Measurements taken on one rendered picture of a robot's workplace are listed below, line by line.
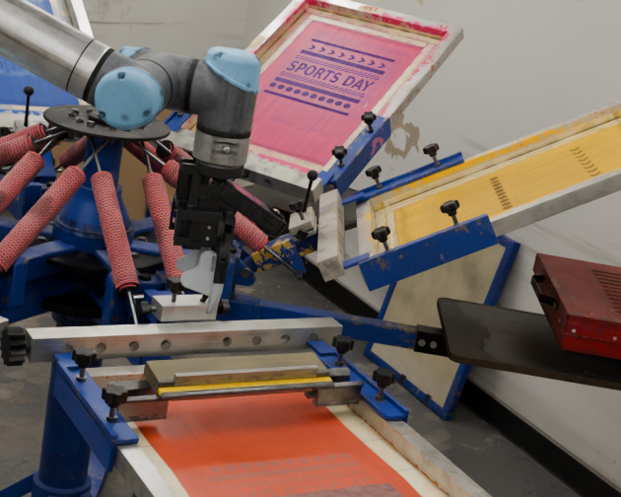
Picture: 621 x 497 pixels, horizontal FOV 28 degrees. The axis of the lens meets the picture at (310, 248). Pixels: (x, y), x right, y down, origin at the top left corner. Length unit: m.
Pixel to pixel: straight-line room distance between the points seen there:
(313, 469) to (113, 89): 0.95
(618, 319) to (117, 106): 1.66
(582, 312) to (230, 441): 0.98
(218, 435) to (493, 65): 2.92
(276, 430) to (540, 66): 2.65
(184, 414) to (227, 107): 0.85
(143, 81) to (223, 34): 5.21
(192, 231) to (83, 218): 1.28
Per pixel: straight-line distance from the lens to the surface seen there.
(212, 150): 1.66
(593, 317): 2.88
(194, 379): 2.25
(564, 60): 4.62
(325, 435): 2.36
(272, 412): 2.41
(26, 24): 1.57
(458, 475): 2.25
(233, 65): 1.64
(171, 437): 2.26
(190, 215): 1.68
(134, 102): 1.52
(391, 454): 2.35
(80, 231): 2.95
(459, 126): 5.08
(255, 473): 2.18
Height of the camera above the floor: 1.98
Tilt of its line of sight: 17 degrees down
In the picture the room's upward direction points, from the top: 10 degrees clockwise
